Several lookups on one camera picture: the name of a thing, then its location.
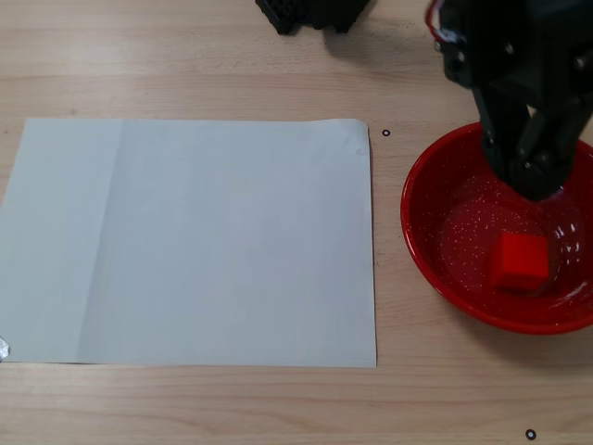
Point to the red cube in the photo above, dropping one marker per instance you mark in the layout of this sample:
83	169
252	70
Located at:
519	262

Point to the red speckled bowl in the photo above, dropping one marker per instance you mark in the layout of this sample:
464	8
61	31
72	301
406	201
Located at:
431	213

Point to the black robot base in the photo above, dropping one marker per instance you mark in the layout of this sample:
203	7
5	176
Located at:
306	11

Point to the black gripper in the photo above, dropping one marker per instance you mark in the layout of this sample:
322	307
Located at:
509	85

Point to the white paper sheet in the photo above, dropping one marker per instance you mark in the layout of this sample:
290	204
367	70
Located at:
194	250

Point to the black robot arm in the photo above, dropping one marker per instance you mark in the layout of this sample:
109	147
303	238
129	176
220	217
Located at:
533	6

